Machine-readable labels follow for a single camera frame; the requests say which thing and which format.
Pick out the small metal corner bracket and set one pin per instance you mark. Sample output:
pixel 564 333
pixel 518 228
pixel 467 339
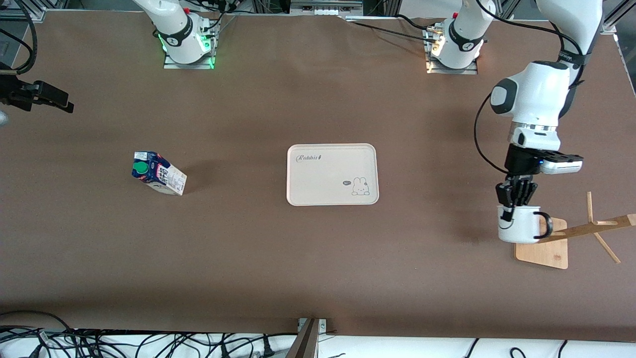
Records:
pixel 323 325

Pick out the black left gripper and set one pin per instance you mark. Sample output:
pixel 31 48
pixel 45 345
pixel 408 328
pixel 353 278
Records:
pixel 521 162

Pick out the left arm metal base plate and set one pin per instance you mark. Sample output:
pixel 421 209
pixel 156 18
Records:
pixel 452 71

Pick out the blue white milk carton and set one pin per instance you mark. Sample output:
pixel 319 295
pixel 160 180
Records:
pixel 166 179

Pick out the grey metal box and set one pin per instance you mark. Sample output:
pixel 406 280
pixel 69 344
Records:
pixel 325 7

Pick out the cream rabbit print tray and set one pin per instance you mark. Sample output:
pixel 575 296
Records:
pixel 323 179

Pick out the aluminium frame profile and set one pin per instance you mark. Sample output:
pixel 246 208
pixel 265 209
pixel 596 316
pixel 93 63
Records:
pixel 35 15
pixel 613 22

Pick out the aluminium profile bar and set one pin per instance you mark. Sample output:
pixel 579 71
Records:
pixel 305 343

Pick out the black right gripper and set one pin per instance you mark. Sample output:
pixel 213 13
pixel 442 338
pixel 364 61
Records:
pixel 14 93

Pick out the wooden mug stand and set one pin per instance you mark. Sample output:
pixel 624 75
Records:
pixel 546 253

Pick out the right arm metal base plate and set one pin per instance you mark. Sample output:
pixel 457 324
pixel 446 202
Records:
pixel 189 66

